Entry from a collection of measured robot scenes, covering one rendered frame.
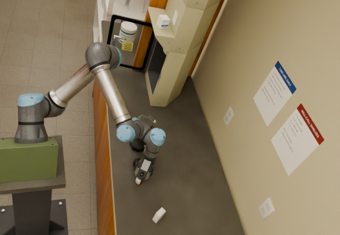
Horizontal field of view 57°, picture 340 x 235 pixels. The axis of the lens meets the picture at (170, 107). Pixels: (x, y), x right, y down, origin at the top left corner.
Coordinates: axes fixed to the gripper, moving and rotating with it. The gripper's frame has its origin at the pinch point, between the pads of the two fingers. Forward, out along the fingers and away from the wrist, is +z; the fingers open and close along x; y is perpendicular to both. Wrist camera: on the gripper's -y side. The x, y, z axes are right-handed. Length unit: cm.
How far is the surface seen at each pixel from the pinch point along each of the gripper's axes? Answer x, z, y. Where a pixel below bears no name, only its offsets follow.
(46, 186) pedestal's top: 42.0, 8.0, -20.6
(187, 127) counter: -17, 8, 57
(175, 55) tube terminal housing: 9, -37, 64
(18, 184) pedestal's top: 54, 8, -25
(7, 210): 81, 100, -3
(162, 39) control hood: 19, -48, 59
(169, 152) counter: -10.5, 7.8, 30.4
